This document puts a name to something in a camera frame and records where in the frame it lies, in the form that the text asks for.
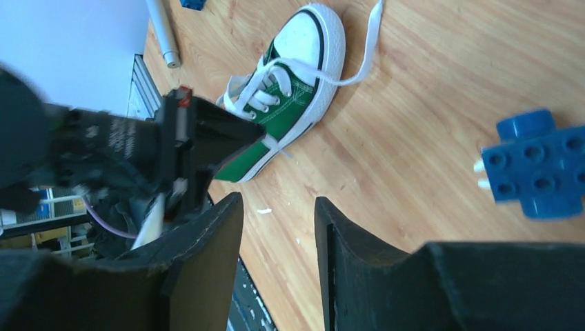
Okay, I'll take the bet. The white shoelace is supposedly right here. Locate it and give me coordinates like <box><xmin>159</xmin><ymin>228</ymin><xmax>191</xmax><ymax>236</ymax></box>
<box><xmin>215</xmin><ymin>0</ymin><xmax>385</xmax><ymax>160</ymax></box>

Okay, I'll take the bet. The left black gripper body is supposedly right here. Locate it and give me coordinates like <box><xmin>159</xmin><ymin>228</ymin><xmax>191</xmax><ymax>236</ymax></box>
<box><xmin>152</xmin><ymin>86</ymin><xmax>211</xmax><ymax>219</ymax></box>

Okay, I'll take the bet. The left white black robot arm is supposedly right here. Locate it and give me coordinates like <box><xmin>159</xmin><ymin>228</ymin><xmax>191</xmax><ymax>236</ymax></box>
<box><xmin>1</xmin><ymin>70</ymin><xmax>266</xmax><ymax>217</ymax></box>

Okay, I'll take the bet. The silver microphone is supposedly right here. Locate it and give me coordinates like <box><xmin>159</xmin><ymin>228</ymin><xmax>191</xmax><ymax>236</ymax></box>
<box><xmin>146</xmin><ymin>0</ymin><xmax>181</xmax><ymax>69</ymax></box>

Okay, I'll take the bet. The blue red toy car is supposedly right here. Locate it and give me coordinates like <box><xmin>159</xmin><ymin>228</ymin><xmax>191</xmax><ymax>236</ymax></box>
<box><xmin>473</xmin><ymin>108</ymin><xmax>584</xmax><ymax>220</ymax></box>

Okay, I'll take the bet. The blue yellow toy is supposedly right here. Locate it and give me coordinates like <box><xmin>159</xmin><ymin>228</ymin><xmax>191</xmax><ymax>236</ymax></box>
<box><xmin>179</xmin><ymin>0</ymin><xmax>206</xmax><ymax>11</ymax></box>

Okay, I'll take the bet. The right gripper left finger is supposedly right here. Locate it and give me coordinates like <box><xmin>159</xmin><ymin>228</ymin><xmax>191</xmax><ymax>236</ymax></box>
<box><xmin>1</xmin><ymin>192</ymin><xmax>244</xmax><ymax>330</ymax></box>

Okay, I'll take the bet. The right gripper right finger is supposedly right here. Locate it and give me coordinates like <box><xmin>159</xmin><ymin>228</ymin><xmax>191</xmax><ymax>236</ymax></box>
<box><xmin>315</xmin><ymin>197</ymin><xmax>584</xmax><ymax>330</ymax></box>

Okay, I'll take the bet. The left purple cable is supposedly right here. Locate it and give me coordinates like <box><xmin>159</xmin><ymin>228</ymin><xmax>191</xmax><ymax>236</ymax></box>
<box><xmin>82</xmin><ymin>194</ymin><xmax>138</xmax><ymax>241</ymax></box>

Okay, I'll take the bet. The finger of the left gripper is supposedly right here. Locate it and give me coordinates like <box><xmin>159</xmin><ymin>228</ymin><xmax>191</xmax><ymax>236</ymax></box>
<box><xmin>194</xmin><ymin>97</ymin><xmax>266</xmax><ymax>172</ymax></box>

